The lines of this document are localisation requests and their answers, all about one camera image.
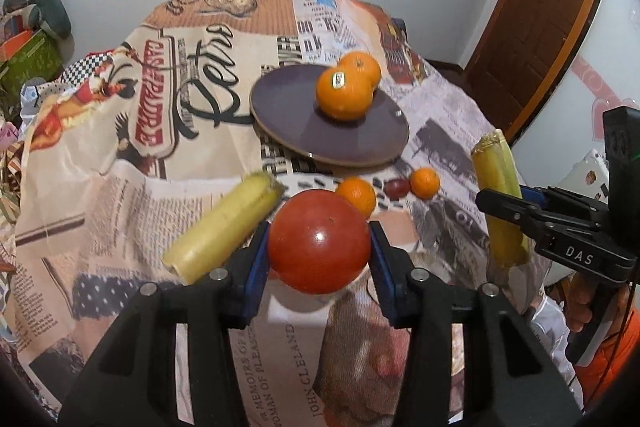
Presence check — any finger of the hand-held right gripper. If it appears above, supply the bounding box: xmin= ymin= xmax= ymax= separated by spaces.
xmin=520 ymin=186 xmax=608 ymax=228
xmin=475 ymin=189 xmax=551 ymax=239

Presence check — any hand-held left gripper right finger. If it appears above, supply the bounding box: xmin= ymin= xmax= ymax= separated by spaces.
xmin=368 ymin=221 xmax=586 ymax=427

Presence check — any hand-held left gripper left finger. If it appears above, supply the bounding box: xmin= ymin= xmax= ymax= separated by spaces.
xmin=57 ymin=222 xmax=272 ymax=427

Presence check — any yellow corn cob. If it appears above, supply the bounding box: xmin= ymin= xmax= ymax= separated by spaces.
xmin=470 ymin=129 xmax=531 ymax=269
xmin=162 ymin=171 xmax=286 ymax=285

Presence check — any red tomato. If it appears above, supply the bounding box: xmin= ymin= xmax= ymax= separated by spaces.
xmin=267 ymin=189 xmax=373 ymax=296

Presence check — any dark round plate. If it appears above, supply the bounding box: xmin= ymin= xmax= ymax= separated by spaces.
xmin=250 ymin=65 xmax=410 ymax=167

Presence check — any person's right forearm orange sleeve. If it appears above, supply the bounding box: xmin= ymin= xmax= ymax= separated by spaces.
xmin=574 ymin=284 xmax=640 ymax=410

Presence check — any person's right hand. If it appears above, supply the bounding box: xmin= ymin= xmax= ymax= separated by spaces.
xmin=561 ymin=276 xmax=597 ymax=333

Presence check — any white bag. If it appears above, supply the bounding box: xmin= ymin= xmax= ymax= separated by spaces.
xmin=554 ymin=149 xmax=612 ymax=202

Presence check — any small orange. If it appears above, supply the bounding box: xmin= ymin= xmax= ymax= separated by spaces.
xmin=410 ymin=167 xmax=442 ymax=200
xmin=334 ymin=177 xmax=377 ymax=218

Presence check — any small dark red fruit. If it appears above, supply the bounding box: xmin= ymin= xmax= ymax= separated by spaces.
xmin=384 ymin=178 xmax=410 ymax=200

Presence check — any printed tablecloth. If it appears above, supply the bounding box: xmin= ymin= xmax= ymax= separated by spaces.
xmin=10 ymin=0 xmax=557 ymax=427

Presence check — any large orange with sticker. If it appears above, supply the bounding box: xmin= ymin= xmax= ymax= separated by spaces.
xmin=315 ymin=67 xmax=375 ymax=122

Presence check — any brown wooden door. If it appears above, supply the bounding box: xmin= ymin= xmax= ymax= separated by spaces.
xmin=464 ymin=0 xmax=614 ymax=144

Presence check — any checkered cloth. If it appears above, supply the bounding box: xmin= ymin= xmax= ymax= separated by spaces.
xmin=59 ymin=49 xmax=121 ymax=86

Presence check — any pile of colourful cloth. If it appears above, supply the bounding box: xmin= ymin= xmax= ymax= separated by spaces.
xmin=0 ymin=79 xmax=48 ymax=308

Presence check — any green cardboard box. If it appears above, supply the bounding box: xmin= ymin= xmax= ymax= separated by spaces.
xmin=0 ymin=28 xmax=65 ymax=95

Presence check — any dark green cushion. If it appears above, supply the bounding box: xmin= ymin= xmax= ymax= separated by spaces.
xmin=2 ymin=0 xmax=73 ymax=40

